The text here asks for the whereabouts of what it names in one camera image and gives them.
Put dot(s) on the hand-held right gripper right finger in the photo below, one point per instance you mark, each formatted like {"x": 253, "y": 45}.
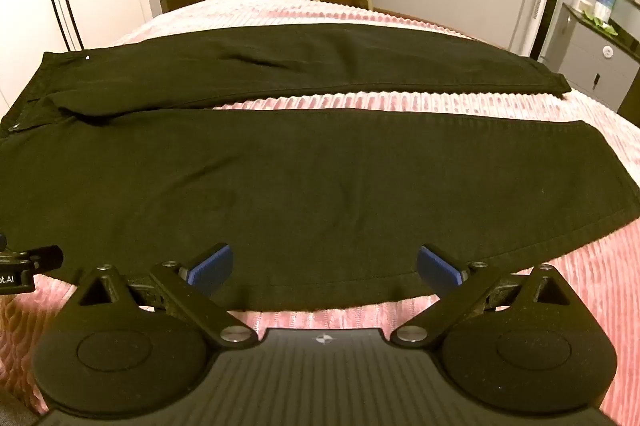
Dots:
{"x": 434, "y": 263}

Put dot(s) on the black pants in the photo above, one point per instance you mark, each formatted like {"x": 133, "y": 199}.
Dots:
{"x": 300, "y": 181}

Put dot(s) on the green leaf tray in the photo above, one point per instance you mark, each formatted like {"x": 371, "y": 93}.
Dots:
{"x": 602, "y": 26}

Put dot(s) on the white cup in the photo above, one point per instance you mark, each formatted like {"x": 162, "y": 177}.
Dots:
{"x": 581, "y": 2}

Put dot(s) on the grey cabinet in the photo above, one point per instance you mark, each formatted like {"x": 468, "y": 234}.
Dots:
{"x": 585, "y": 56}

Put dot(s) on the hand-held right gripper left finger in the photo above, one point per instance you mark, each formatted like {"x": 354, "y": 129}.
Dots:
{"x": 216, "y": 263}

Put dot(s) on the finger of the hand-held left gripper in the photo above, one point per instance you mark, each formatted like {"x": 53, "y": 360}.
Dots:
{"x": 46, "y": 257}

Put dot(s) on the pink ribbed blanket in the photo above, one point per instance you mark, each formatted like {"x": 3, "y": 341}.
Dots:
{"x": 575, "y": 281}

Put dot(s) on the blue box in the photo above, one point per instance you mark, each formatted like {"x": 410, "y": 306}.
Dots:
{"x": 603, "y": 4}

